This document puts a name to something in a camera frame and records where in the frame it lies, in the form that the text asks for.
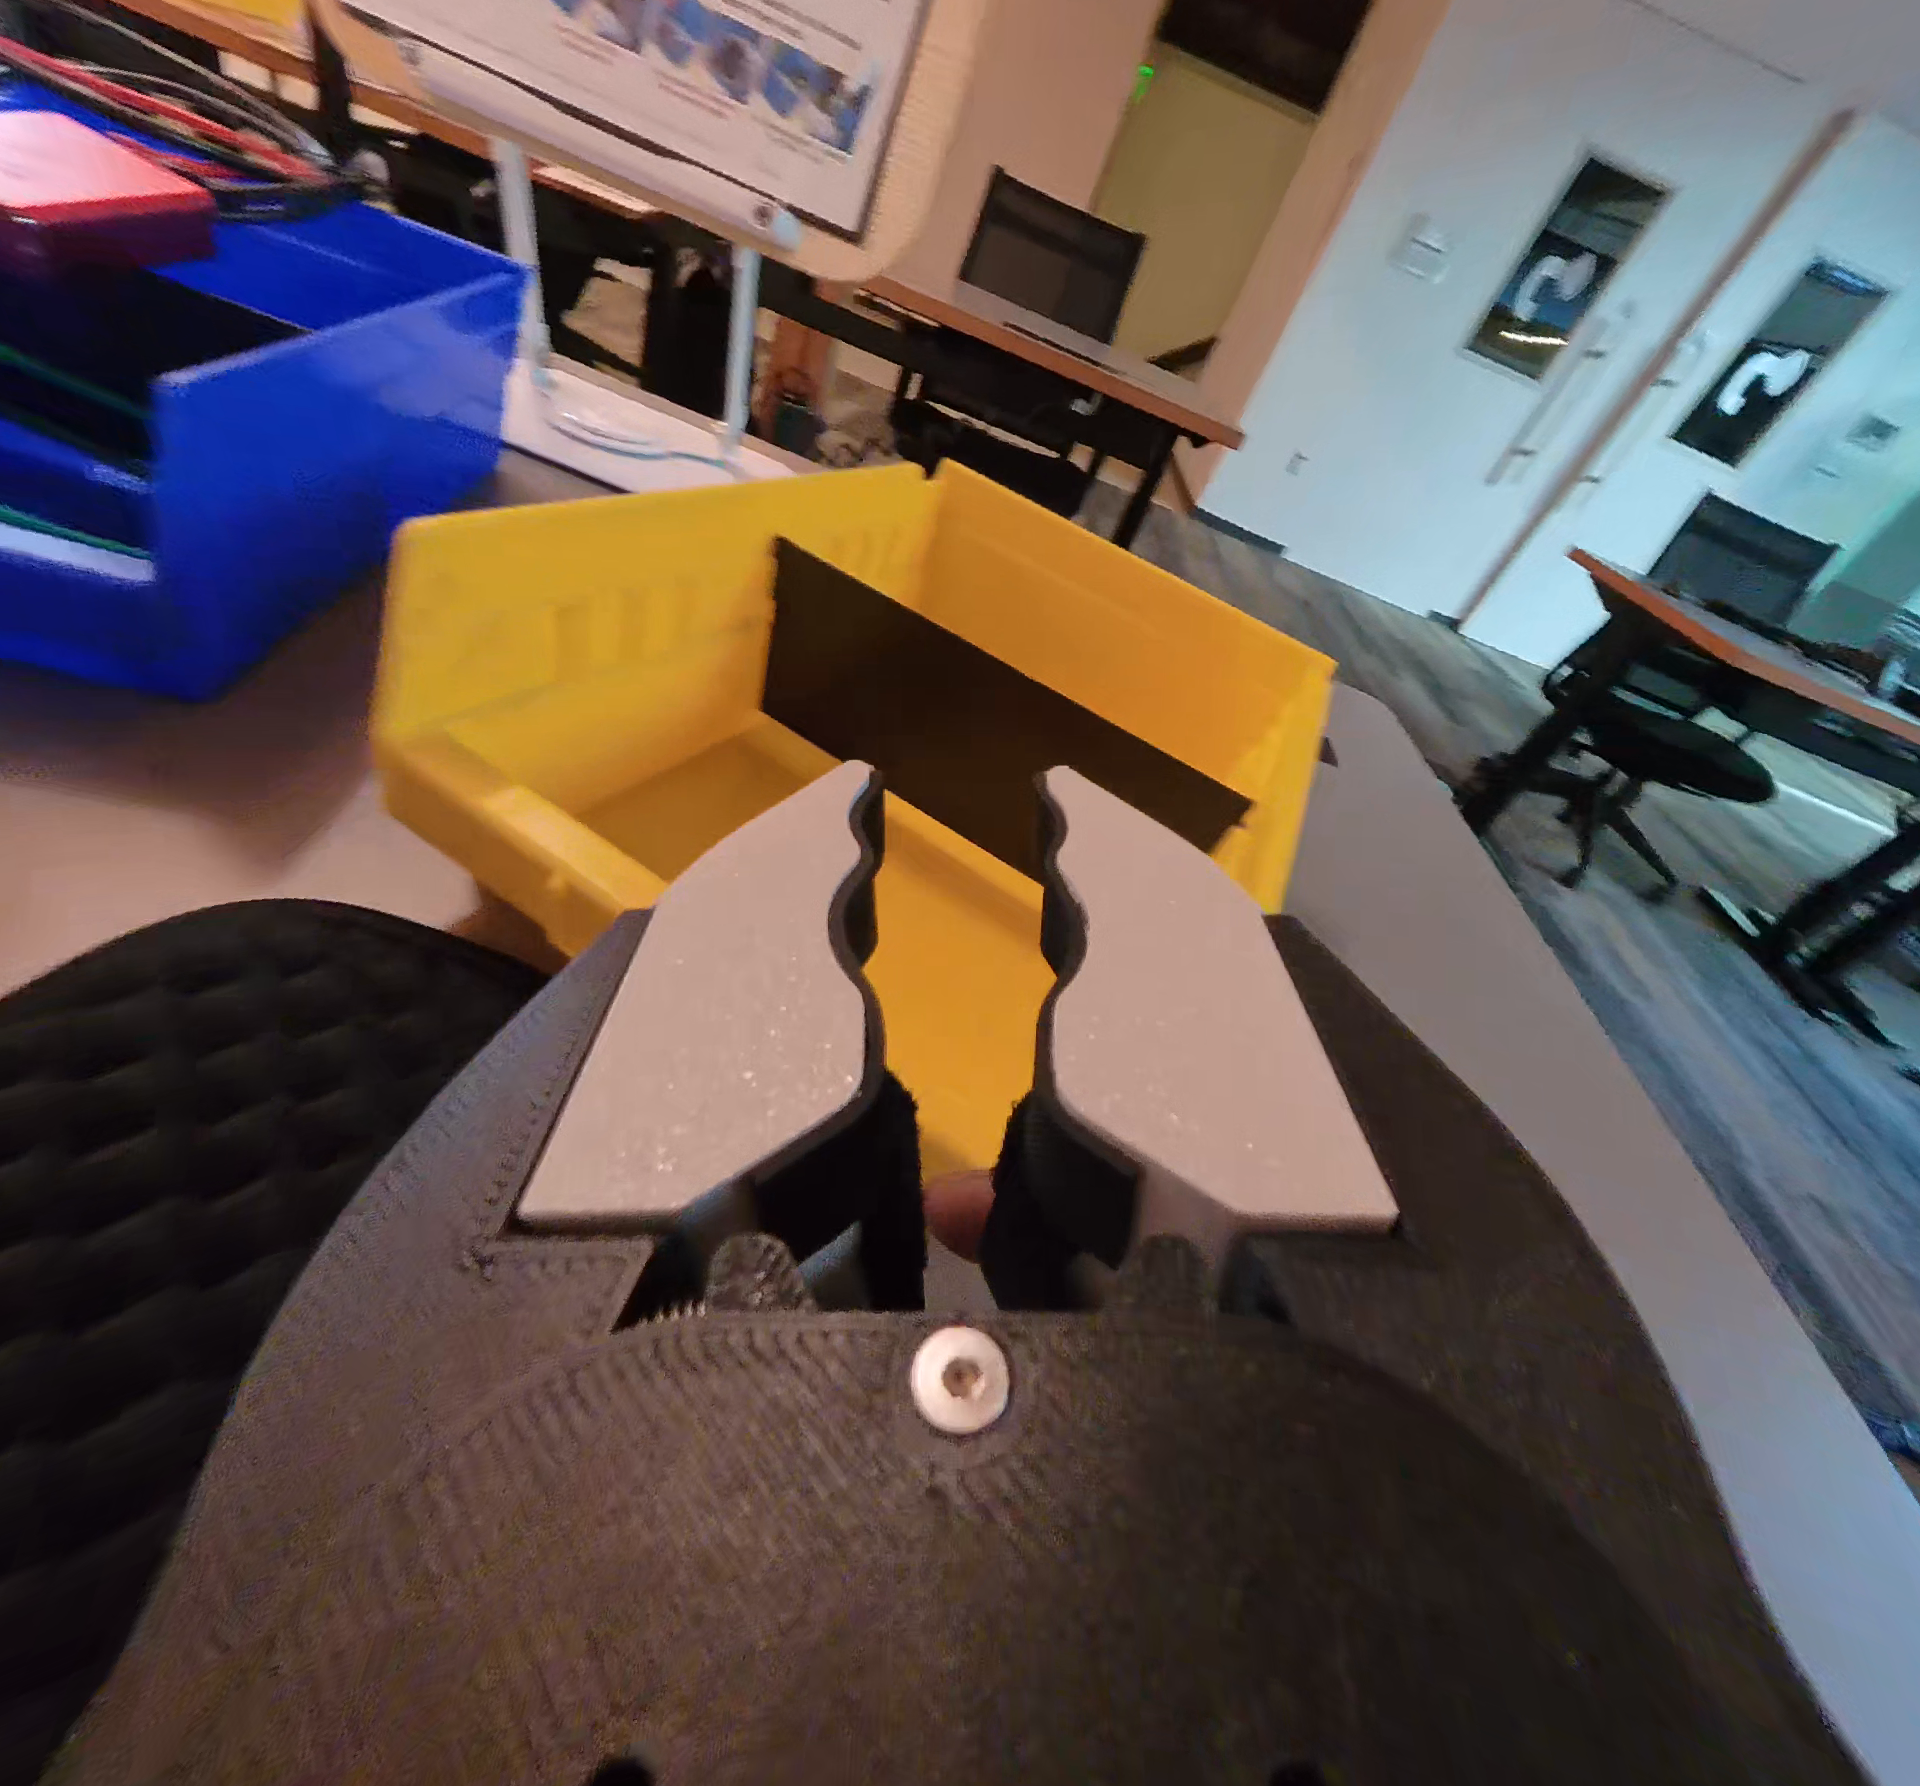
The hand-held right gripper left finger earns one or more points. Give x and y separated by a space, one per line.
705 1037

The instruction board on white stand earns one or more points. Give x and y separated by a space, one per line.
675 17

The wooden top office table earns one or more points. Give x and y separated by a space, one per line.
1770 661
1051 347

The blue plastic bin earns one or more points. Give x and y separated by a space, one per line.
300 496

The black quilted wrist pad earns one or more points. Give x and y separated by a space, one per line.
181 1217

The red network switch box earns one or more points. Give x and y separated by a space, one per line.
75 188

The dark door window with logo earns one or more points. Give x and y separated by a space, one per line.
1568 265
1779 368

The black office chair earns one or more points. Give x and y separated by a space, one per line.
1051 256
1665 751

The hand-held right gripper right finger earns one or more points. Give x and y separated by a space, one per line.
1201 1067

